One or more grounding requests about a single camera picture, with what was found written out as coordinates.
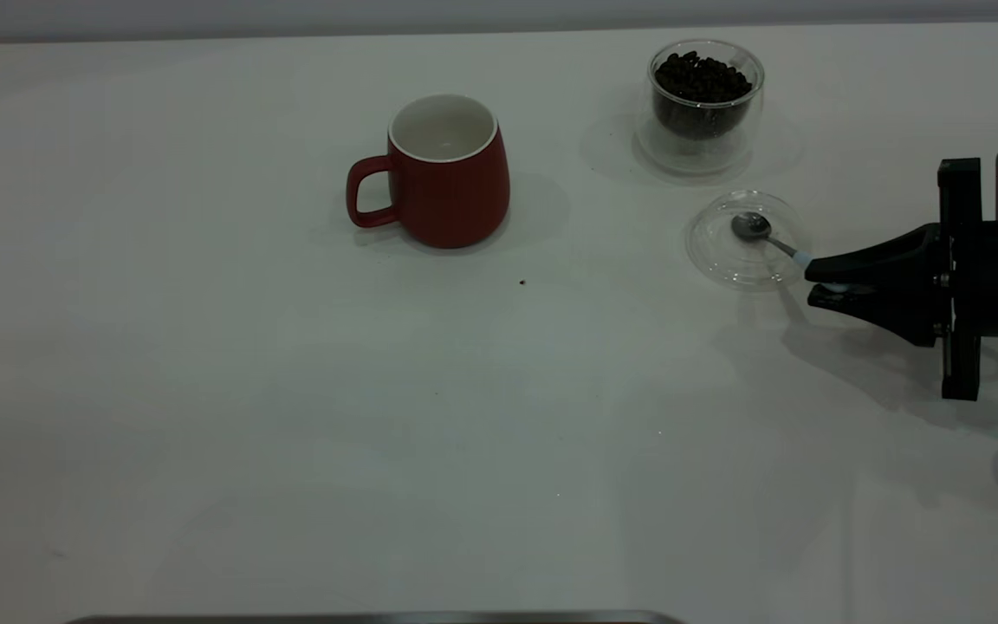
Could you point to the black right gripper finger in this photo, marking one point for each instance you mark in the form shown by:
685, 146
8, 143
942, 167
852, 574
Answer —
897, 260
897, 310

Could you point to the red ceramic mug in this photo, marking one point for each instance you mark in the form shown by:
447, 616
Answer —
451, 195

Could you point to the dark coffee beans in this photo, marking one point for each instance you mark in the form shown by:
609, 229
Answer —
700, 82

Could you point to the clear glass saucer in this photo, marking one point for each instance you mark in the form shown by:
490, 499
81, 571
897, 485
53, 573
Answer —
724, 260

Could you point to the clear double-wall glass cup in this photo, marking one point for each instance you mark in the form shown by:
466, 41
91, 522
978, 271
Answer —
700, 152

